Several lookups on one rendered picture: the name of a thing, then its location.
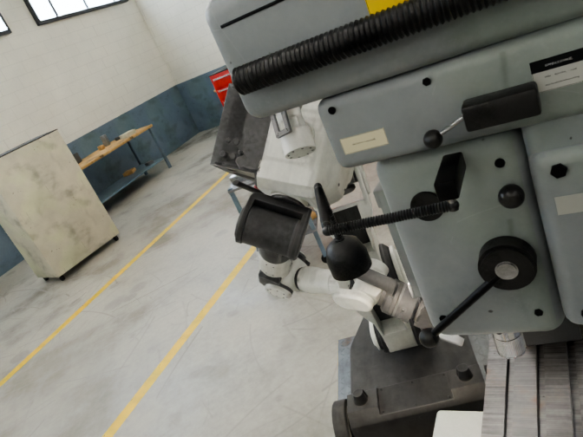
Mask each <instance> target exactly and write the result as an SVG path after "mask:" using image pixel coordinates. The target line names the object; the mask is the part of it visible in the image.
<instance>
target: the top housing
mask: <svg viewBox="0 0 583 437"><path fill-rule="evenodd" d="M403 1H409V0H212V1H210V2H209V3H208V5H207V7H206V22H207V24H208V26H209V28H210V30H211V32H212V34H213V38H214V40H215V42H216V43H217V45H218V48H219V51H220V53H221V55H222V57H223V59H224V61H225V64H226V66H227V68H228V71H229V73H230V75H232V71H233V69H234V68H237V67H238V66H242V65H243V64H246V63H248V62H252V61H254V60H258V59H259V58H262V57H263V56H267V55H270V54H271V53H275V51H279V50H280V49H284V48H288V47H289V46H292V45H293V44H297V43H298V42H302V41H306V39H311V38H312V37H315V36H320V34H324V33H325V32H326V31H328V32H329V31H330V30H331V29H333V30H334V29H335V28H339V27H340V26H344V25H345V24H349V23H350V22H355V20H360V18H361V17H362V18H365V16H370V14H376V12H377V11H379V12H381V10H386V9H387V7H390V8H391V7H392V6H393V5H398V3H403ZM578 16H583V0H508V1H504V0H503V1H502V2H501V3H496V4H495V6H492V5H489V6H488V8H487V9H486V8H482V10H481V11H479V10H476V12H475V13H472V12H470V13H469V14H468V16H466V15H463V17H457V18H456V19H455V20H454V19H451V20H450V22H446V21H445V23H444V24H440V23H439V25H438V26H437V27H436V26H433V27H432V29H430V28H427V29H426V30H422V31H421V32H420V33H418V32H416V33H415V34H414V35H411V34H410V35H409V36H405V37H404V38H403V39H401V38H399V39H398V41H395V40H394V41H393V42H388V44H386V45H385V44H383V46H381V47H380V46H377V48H376V49H374V48H372V50H368V49H367V51H366V52H362V53H361V54H357V55H353V56H352V57H347V58H346V59H342V61H337V62H333V63H332V64H328V65H327V66H323V67H322V68H318V69H314V70H313V71H310V72H309V73H306V72H305V73H304V74H303V75H302V74H301V75H299V76H296V77H292V78H291V79H287V80H286V81H282V82H279V83H277V84H276V83H275V84H274V85H271V86H270V87H266V88H262V89H259V90H258V91H254V92H251V93H250V94H247V95H241V94H239V96H240V98H241V100H242V101H243V104H244V106H245V108H246V110H247V112H248V113H249V114H250V115H252V116H254V117H257V118H265V117H267V116H270V115H273V114H278V113H281V112H284V111H286V110H289V109H292V108H296V107H299V106H303V105H305V104H308V103H311V102H314V101H318V100H321V99H324V98H327V97H330V96H333V95H337V94H340V93H343V92H345V91H348V90H352V89H354V88H359V87H362V86H364V85H367V84H370V83H372V82H378V81H381V80H383V79H386V78H389V77H391V76H394V75H400V74H402V73H405V72H408V71H411V70H413V69H416V68H420V67H424V66H427V65H430V64H432V63H435V62H439V61H442V60H445V59H449V58H451V57H454V56H457V55H461V54H464V53H467V52H469V51H473V50H476V49H480V48H483V47H486V46H488V45H491V44H494V43H497V42H502V41H505V40H507V39H510V38H513V37H516V36H520V35H524V34H526V33H529V32H532V31H535V30H537V29H542V28H545V27H548V26H551V25H554V24H556V23H561V22H564V21H566V20H569V19H573V18H575V17H578Z"/></svg>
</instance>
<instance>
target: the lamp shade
mask: <svg viewBox="0 0 583 437"><path fill-rule="evenodd" d="M326 262H327V265H328V267H329V269H330V272H331V275H332V276H333V278H334V279H336V280H337V281H349V280H352V279H355V278H358V277H361V276H362V275H363V274H364V273H366V272H367V271H368V270H369V269H370V267H371V265H372V262H371V259H370V255H369V253H368V251H367V248H366V247H365V245H364V244H363V243H362V242H361V241H360V240H359V239H358V237H356V236H353V235H343V238H342V239H340V240H336V239H332V241H331V242H330V243H329V244H328V246H327V247H326Z"/></svg>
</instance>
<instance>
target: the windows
mask: <svg viewBox="0 0 583 437"><path fill-rule="evenodd" d="M23 1H24V3H25V5H26V6H27V8H28V10H29V12H30V14H31V15H32V16H33V18H34V20H35V22H36V24H37V26H40V25H44V24H46V23H53V22H55V21H59V20H62V19H65V18H69V17H72V16H78V15H81V14H84V13H88V12H91V11H94V10H100V9H104V8H107V7H110V6H114V5H117V4H120V3H125V2H128V0H23ZM10 33H12V31H11V30H10V27H9V26H8V24H7V23H6V22H5V20H4V18H3V16H2V14H1V13H0V36H4V35H8V34H10Z"/></svg>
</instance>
